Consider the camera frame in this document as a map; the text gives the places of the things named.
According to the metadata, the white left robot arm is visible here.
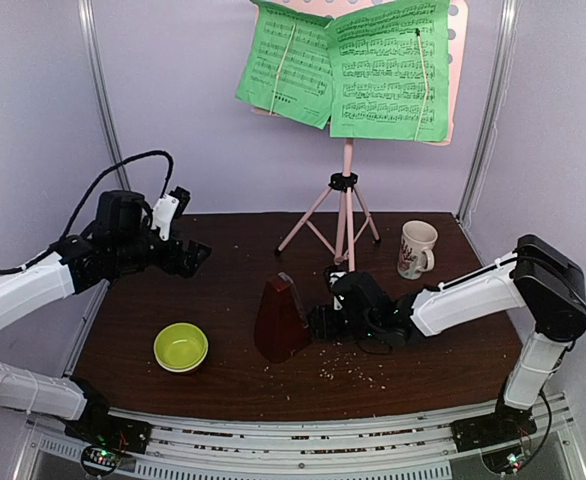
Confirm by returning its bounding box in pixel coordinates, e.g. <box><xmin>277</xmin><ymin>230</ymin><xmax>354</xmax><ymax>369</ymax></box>
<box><xmin>0</xmin><ymin>187</ymin><xmax>211</xmax><ymax>444</ymax></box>

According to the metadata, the green plastic bowl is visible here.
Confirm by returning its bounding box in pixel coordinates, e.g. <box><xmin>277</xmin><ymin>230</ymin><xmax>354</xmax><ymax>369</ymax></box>
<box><xmin>153</xmin><ymin>323</ymin><xmax>209</xmax><ymax>373</ymax></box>

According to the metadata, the brown wooden metronome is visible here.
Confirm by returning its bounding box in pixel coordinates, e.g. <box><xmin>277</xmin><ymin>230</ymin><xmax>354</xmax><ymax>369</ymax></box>
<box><xmin>254</xmin><ymin>272</ymin><xmax>312</xmax><ymax>364</ymax></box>

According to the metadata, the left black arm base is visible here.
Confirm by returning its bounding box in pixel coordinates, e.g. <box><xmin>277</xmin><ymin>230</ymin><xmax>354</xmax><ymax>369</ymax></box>
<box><xmin>63</xmin><ymin>377</ymin><xmax>152</xmax><ymax>454</ymax></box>

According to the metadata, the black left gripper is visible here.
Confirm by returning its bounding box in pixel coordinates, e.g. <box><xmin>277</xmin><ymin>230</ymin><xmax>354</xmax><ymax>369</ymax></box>
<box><xmin>111</xmin><ymin>220</ymin><xmax>211</xmax><ymax>277</ymax></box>

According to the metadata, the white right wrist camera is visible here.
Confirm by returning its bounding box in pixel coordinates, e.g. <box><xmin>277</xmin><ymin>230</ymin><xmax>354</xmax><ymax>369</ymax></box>
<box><xmin>322</xmin><ymin>267</ymin><xmax>349</xmax><ymax>312</ymax></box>

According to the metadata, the white floral ceramic mug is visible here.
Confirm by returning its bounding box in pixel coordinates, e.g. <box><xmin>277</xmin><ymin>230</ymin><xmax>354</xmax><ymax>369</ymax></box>
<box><xmin>396</xmin><ymin>220</ymin><xmax>439</xmax><ymax>280</ymax></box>

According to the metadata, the left aluminium frame post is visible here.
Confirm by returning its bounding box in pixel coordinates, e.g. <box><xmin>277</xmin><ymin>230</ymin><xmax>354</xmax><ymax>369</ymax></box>
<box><xmin>77</xmin><ymin>0</ymin><xmax>124</xmax><ymax>165</ymax></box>

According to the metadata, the green sheet music page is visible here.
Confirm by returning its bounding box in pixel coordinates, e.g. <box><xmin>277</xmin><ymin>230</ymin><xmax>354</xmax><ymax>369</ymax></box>
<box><xmin>326</xmin><ymin>1</ymin><xmax>449</xmax><ymax>143</ymax></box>
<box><xmin>236</xmin><ymin>1</ymin><xmax>332</xmax><ymax>130</ymax></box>

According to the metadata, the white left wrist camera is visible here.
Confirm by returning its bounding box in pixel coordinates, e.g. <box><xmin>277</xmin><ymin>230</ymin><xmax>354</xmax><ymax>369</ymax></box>
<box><xmin>151</xmin><ymin>186</ymin><xmax>191</xmax><ymax>241</ymax></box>

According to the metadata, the black braided left cable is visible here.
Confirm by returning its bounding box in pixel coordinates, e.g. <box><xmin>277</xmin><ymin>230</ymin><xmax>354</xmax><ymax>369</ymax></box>
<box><xmin>0</xmin><ymin>151</ymin><xmax>175</xmax><ymax>289</ymax></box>

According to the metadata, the aluminium frame post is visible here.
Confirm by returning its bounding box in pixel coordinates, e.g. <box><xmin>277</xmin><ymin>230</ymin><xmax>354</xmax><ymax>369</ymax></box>
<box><xmin>77</xmin><ymin>0</ymin><xmax>124</xmax><ymax>165</ymax></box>
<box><xmin>457</xmin><ymin>0</ymin><xmax>521</xmax><ymax>229</ymax></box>

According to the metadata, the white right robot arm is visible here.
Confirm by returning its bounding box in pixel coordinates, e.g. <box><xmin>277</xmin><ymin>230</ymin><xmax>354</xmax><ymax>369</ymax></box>
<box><xmin>308</xmin><ymin>234</ymin><xmax>586</xmax><ymax>442</ymax></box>

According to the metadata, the right aluminium frame post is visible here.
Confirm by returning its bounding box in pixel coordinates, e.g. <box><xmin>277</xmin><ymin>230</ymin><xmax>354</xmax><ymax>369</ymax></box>
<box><xmin>457</xmin><ymin>0</ymin><xmax>521</xmax><ymax>229</ymax></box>

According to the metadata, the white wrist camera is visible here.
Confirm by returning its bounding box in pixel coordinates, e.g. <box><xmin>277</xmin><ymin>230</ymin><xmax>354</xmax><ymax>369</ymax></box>
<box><xmin>151</xmin><ymin>186</ymin><xmax>191</xmax><ymax>241</ymax></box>
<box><xmin>322</xmin><ymin>267</ymin><xmax>349</xmax><ymax>312</ymax></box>

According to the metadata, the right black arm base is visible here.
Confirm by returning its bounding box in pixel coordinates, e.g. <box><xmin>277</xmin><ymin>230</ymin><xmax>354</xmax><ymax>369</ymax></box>
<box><xmin>450</xmin><ymin>383</ymin><xmax>537</xmax><ymax>452</ymax></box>

